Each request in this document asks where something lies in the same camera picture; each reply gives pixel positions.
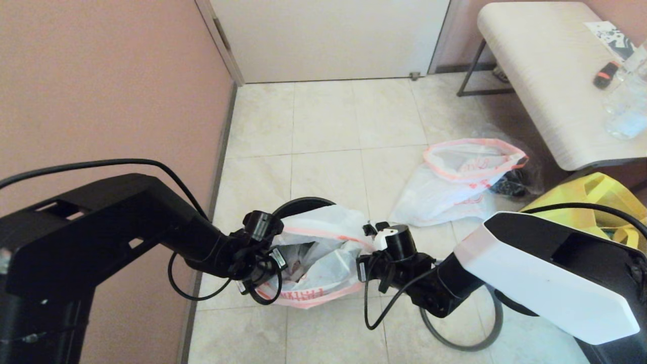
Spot beige door jamb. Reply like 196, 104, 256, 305
196, 0, 246, 87
427, 0, 460, 75

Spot beige wood-grain table top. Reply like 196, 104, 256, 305
476, 1, 647, 171

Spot pale gray ribbed cylinder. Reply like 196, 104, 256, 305
548, 318, 582, 349

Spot white door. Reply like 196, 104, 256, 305
209, 0, 450, 84

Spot yellow fabric tote bag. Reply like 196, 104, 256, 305
521, 172, 647, 253

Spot white plastic bag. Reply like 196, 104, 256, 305
389, 138, 530, 226

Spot clear water bottle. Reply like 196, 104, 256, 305
603, 43, 647, 140

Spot black ring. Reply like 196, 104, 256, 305
421, 286, 503, 352

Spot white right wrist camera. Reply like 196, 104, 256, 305
363, 221, 400, 251

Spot black round trash bin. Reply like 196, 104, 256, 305
273, 197, 337, 219

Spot black and white leaflet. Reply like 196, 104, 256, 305
584, 20, 637, 61

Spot white red-print bag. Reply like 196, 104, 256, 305
253, 205, 377, 309

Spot clear bag with dark contents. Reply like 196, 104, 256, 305
493, 129, 545, 199

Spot black metal table frame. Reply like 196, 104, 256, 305
456, 39, 647, 195

